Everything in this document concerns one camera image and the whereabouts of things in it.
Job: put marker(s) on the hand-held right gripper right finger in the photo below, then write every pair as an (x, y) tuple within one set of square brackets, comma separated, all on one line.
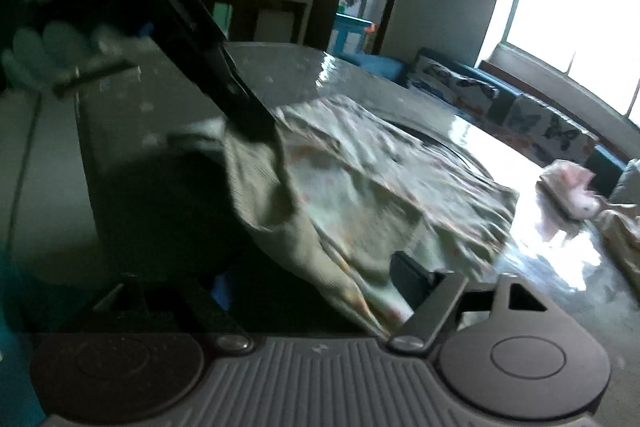
[(407, 279)]

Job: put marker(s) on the butterfly print cushion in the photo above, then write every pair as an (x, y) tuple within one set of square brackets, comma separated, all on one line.
[(450, 82), (550, 127)]

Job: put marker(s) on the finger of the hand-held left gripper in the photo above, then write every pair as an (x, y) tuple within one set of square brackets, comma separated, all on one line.
[(235, 97)]

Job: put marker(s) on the glass table turntable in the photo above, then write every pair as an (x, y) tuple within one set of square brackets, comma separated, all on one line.
[(450, 152)]

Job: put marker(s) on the large window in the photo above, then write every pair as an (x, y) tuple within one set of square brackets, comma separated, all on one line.
[(575, 32)]

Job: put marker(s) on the grey pillow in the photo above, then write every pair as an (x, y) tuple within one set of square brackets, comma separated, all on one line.
[(630, 187)]

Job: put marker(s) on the colourful patterned child's shirt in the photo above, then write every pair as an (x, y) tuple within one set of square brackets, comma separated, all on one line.
[(350, 167)]

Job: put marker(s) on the pink folded cloth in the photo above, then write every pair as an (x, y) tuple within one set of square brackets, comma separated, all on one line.
[(570, 187)]

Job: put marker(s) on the person's left hand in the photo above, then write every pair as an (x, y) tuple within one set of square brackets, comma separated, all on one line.
[(35, 54)]

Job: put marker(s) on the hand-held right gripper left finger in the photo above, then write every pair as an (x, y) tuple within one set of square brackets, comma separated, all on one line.
[(222, 294)]

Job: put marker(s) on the blue sofa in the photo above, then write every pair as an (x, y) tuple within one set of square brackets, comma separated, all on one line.
[(375, 64)]

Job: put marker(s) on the turquoise cabinet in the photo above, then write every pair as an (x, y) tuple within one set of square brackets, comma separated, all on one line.
[(350, 32)]

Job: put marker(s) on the cream crumpled cloth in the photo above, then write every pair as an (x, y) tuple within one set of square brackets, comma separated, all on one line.
[(622, 232)]

